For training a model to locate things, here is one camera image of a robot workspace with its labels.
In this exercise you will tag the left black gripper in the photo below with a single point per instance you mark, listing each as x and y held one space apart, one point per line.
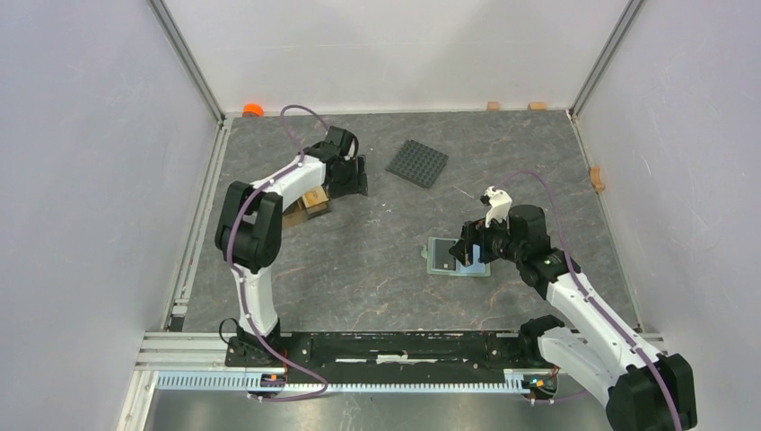
358 186

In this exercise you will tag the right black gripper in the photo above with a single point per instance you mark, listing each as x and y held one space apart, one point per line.
476 233

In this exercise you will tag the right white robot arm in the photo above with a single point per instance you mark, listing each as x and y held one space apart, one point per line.
638 386

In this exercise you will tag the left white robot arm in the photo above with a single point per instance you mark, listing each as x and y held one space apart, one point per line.
250 226

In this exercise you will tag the gold credit card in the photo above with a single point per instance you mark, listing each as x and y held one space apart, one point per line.
315 199

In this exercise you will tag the dark grey lego baseplate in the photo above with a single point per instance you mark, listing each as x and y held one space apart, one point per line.
418 163

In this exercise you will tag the orange round cap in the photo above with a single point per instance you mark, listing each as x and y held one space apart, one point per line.
252 110

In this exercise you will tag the curved wooden block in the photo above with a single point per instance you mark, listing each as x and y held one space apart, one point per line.
596 180

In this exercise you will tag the flat wooden block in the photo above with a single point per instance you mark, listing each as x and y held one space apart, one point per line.
537 105

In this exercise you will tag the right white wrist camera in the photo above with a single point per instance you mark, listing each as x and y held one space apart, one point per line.
499 203

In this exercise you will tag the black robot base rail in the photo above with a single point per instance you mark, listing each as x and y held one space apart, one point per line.
385 358

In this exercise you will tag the left aluminium frame post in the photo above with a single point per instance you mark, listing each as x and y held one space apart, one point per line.
175 37

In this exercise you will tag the aluminium frame post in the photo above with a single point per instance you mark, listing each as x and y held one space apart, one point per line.
606 55
175 37

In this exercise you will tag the right aluminium frame post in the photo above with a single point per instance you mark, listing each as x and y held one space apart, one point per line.
606 55

